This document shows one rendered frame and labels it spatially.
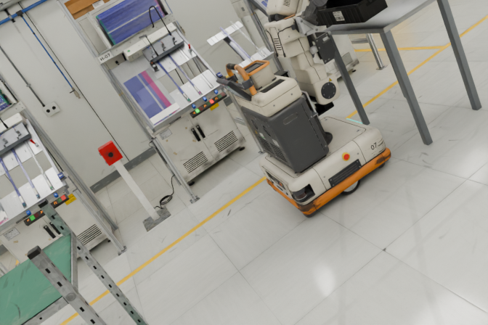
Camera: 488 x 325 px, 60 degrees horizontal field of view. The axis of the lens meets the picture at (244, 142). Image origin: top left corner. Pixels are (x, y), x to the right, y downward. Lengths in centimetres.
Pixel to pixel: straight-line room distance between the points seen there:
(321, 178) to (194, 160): 163
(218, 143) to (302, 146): 157
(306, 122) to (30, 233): 246
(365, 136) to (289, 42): 72
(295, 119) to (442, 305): 116
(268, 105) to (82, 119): 334
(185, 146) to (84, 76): 190
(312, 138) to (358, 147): 30
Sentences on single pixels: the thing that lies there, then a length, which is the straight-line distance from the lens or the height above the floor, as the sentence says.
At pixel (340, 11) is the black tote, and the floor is 95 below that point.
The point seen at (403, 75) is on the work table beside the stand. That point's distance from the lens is 264.
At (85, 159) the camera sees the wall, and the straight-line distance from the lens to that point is 539.
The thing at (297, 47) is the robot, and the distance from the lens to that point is 257.
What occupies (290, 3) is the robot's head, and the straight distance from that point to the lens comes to 253.
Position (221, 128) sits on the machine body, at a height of 31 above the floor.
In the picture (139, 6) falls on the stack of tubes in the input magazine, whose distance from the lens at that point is 383.
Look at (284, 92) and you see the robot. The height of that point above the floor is 77.
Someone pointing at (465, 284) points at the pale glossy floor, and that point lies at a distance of 198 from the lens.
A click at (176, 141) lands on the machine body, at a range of 378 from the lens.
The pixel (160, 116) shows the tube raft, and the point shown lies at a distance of 343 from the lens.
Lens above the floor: 146
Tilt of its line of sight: 20 degrees down
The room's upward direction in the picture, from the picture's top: 30 degrees counter-clockwise
